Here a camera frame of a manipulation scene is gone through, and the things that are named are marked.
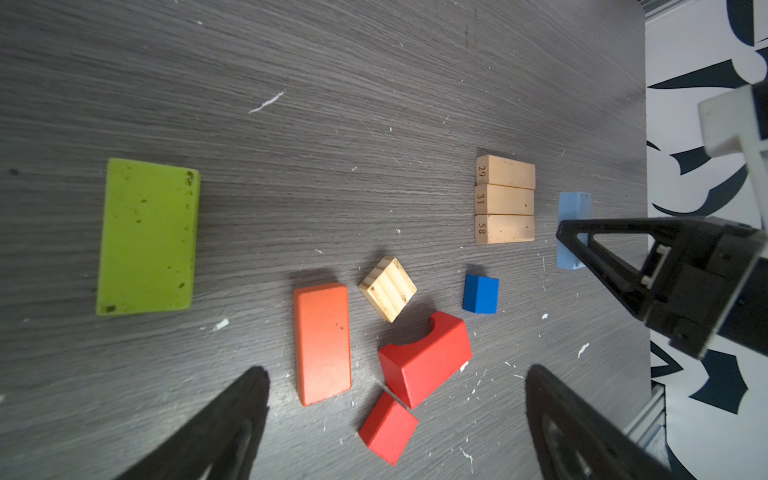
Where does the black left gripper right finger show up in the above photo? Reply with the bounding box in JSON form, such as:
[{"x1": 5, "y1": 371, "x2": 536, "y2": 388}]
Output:
[{"x1": 525, "y1": 364, "x2": 674, "y2": 480}]

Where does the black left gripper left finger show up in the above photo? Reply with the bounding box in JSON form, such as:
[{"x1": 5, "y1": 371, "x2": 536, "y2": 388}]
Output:
[{"x1": 119, "y1": 366, "x2": 270, "y2": 479}]

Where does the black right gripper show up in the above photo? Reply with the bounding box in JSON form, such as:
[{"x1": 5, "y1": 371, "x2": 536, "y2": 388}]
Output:
[{"x1": 556, "y1": 217, "x2": 767, "y2": 358}]

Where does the natural wood bar block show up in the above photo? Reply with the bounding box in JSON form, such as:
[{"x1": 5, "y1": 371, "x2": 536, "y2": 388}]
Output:
[
  {"x1": 474, "y1": 184, "x2": 534, "y2": 216},
  {"x1": 476, "y1": 155, "x2": 536, "y2": 190},
  {"x1": 474, "y1": 215, "x2": 535, "y2": 245}
]

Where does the light blue rectangular block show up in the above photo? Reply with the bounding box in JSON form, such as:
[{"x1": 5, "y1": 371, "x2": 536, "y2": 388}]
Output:
[{"x1": 556, "y1": 192, "x2": 591, "y2": 270}]

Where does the dark blue cube block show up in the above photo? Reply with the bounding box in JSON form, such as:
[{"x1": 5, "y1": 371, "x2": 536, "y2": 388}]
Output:
[{"x1": 462, "y1": 274, "x2": 500, "y2": 315}]

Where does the orange rectangular wood block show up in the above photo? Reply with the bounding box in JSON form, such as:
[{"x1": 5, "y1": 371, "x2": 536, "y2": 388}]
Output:
[{"x1": 293, "y1": 282, "x2": 352, "y2": 406}]

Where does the small red cube block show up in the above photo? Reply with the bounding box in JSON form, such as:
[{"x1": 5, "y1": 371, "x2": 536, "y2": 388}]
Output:
[{"x1": 358, "y1": 392, "x2": 419, "y2": 466}]

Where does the red arch wood block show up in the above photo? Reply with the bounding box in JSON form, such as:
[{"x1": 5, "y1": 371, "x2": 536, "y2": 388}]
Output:
[{"x1": 378, "y1": 312, "x2": 472, "y2": 409}]

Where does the green flat wood block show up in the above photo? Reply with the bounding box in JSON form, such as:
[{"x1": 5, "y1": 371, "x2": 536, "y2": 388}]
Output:
[{"x1": 96, "y1": 158, "x2": 201, "y2": 317}]

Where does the ribbed natural wood square block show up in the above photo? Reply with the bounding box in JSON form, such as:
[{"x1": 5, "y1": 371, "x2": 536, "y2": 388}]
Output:
[{"x1": 358, "y1": 256, "x2": 417, "y2": 323}]

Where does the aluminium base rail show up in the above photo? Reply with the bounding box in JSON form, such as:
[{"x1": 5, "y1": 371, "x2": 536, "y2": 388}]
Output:
[{"x1": 624, "y1": 382, "x2": 666, "y2": 450}]

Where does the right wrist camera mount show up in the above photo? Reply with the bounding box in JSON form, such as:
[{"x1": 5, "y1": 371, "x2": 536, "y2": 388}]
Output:
[{"x1": 698, "y1": 81, "x2": 767, "y2": 226}]

